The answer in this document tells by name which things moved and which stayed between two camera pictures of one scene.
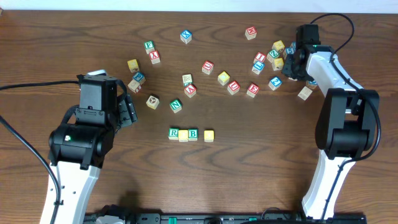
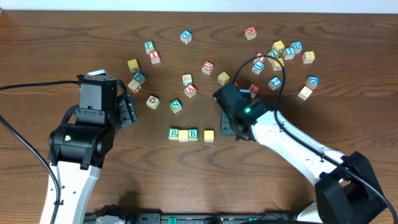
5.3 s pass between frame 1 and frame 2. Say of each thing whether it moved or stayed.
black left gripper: stayed
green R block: stayed
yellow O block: stayed
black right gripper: moved
